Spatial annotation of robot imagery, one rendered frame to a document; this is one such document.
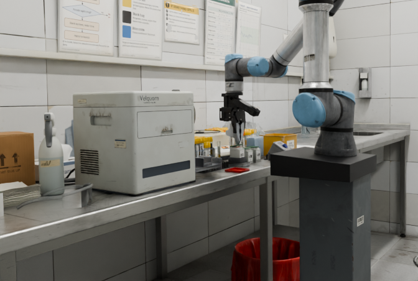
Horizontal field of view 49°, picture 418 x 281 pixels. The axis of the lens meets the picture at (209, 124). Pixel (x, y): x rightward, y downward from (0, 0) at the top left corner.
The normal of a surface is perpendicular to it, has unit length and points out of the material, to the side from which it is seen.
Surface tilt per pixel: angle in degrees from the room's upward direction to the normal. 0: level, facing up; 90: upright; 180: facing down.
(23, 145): 89
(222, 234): 90
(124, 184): 90
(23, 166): 90
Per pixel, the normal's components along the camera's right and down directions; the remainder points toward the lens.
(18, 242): 0.80, 0.02
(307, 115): -0.73, 0.17
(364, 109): -0.59, 0.05
